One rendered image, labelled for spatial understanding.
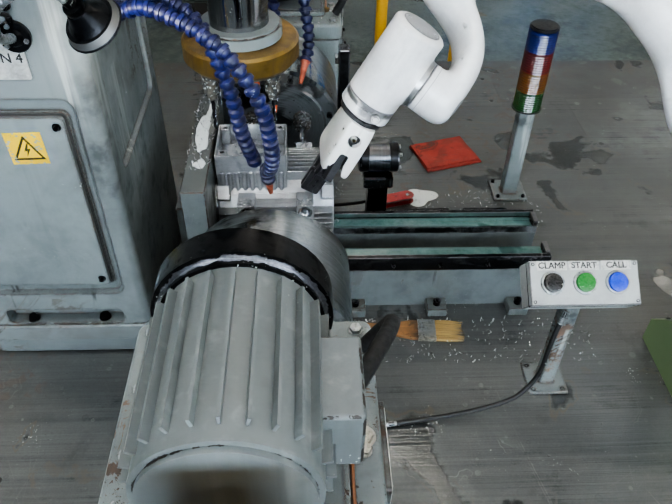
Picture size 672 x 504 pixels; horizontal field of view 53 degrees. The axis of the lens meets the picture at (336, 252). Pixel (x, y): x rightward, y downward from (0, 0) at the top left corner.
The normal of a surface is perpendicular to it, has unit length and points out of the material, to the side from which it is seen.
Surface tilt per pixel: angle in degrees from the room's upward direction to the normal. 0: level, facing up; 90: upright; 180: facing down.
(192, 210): 90
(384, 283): 90
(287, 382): 41
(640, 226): 0
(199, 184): 0
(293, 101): 90
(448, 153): 0
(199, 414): 13
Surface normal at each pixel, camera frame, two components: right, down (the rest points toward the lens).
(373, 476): 0.01, -0.74
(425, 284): 0.04, 0.67
